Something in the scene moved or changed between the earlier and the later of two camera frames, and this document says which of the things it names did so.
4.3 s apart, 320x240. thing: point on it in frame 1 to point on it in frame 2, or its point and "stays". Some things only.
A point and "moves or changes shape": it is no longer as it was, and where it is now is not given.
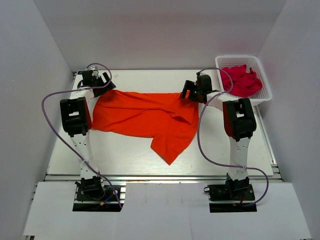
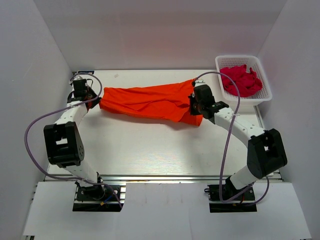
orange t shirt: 170,121 moves or changes shape
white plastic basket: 262,95 stays
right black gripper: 189,85 to 192,111
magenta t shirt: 238,82 stays
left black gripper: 107,86 to 95,102
